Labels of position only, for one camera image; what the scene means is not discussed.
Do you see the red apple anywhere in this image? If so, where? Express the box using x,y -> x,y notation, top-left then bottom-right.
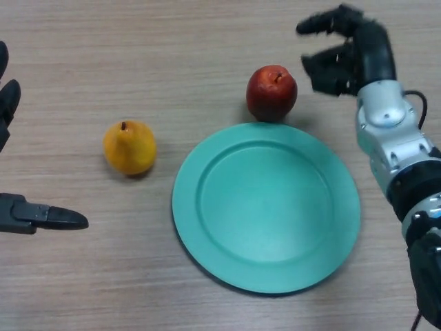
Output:
245,64 -> 298,123

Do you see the green round plate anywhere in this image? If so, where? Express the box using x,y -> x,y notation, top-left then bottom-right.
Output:
172,122 -> 361,295

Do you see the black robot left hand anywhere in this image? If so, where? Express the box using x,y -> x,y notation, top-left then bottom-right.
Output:
0,41 -> 90,235

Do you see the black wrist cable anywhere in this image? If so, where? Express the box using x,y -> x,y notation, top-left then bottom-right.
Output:
402,90 -> 428,130

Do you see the yellow pear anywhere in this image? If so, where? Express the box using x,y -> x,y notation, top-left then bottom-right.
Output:
103,119 -> 158,176

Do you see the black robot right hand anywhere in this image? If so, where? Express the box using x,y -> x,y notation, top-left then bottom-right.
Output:
296,3 -> 398,98

